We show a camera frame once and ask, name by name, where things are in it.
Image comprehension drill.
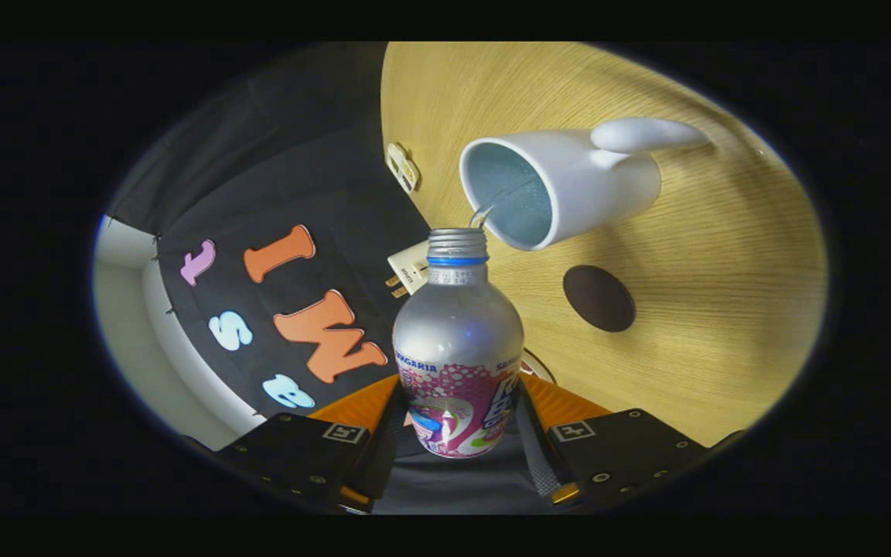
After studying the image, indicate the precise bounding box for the black backdrop cloth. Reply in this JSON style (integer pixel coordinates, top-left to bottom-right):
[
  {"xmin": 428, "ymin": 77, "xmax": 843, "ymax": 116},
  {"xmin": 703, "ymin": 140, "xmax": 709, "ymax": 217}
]
[{"xmin": 104, "ymin": 43, "xmax": 558, "ymax": 516}]

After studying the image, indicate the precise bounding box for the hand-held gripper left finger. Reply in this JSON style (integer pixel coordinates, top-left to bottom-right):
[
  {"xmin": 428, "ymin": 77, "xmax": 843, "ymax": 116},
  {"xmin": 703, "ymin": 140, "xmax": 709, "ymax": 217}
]
[{"xmin": 217, "ymin": 375, "xmax": 408, "ymax": 514}]

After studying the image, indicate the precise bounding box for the white divided seasoning dish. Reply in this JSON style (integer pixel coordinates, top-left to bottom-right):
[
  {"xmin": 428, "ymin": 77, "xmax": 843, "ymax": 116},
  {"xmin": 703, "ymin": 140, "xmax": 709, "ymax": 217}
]
[{"xmin": 384, "ymin": 142, "xmax": 422, "ymax": 195}]

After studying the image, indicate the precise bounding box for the wooden table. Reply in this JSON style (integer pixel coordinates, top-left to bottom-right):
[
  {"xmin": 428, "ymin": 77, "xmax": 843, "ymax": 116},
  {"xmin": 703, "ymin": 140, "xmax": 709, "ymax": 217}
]
[{"xmin": 380, "ymin": 43, "xmax": 830, "ymax": 449}]

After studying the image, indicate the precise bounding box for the white round plate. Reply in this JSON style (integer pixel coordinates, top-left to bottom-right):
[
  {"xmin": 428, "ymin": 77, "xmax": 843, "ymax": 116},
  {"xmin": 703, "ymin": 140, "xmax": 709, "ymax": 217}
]
[{"xmin": 521, "ymin": 348, "xmax": 557, "ymax": 384}]

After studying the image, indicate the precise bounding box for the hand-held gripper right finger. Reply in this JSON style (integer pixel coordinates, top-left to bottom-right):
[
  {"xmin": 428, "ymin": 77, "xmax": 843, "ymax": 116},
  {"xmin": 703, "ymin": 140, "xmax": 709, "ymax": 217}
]
[{"xmin": 513, "ymin": 373, "xmax": 748, "ymax": 511}]

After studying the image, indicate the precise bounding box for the white toaster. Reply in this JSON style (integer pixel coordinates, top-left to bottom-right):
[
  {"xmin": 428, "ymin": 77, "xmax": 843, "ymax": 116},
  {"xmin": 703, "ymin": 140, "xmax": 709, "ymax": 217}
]
[{"xmin": 386, "ymin": 238, "xmax": 432, "ymax": 297}]

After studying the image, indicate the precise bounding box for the silver bottle with colourful label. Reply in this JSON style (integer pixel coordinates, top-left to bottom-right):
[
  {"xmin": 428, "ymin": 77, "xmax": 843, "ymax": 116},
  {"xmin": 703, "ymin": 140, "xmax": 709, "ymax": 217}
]
[{"xmin": 391, "ymin": 227, "xmax": 525, "ymax": 460}]

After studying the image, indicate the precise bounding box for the white cup with blue inside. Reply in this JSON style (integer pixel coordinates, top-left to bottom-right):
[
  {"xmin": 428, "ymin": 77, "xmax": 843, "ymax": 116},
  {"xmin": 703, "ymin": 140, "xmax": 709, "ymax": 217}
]
[{"xmin": 459, "ymin": 117, "xmax": 714, "ymax": 252}]

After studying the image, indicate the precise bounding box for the dark brown round coaster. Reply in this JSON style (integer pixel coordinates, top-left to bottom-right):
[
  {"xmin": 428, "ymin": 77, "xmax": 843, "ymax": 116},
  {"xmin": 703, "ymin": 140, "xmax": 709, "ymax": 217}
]
[{"xmin": 562, "ymin": 265, "xmax": 637, "ymax": 334}]

